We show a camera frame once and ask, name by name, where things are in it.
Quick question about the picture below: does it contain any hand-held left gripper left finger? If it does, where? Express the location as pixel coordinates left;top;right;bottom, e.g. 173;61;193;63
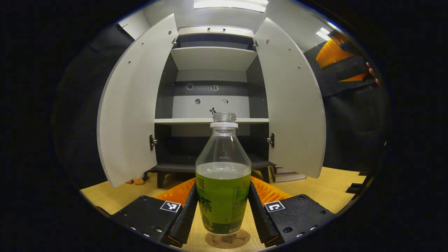
110;177;199;248

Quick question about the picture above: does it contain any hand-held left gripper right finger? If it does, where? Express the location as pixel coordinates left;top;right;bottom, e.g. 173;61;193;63
248;176;336;248

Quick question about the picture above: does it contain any green label plastic bottle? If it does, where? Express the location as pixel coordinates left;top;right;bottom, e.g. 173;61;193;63
195;112;252;235

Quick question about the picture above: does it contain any round brown coaster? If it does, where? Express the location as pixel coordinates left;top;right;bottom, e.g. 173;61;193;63
205;228;251;249

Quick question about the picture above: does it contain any grey cabinet door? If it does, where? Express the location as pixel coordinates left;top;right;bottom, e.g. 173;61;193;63
254;17;327;179
97;13;179;188

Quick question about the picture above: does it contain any grey cabinet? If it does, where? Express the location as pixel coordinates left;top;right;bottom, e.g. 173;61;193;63
150;25;280;189

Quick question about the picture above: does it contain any black backdrop cloth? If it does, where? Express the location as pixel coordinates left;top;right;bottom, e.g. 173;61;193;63
303;31;389;175
52;23;135;191

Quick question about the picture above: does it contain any white box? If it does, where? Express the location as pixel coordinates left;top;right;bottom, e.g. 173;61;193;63
272;166;307;183

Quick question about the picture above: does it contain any long ceiling light panel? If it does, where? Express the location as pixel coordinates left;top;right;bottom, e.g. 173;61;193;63
194;0;269;13

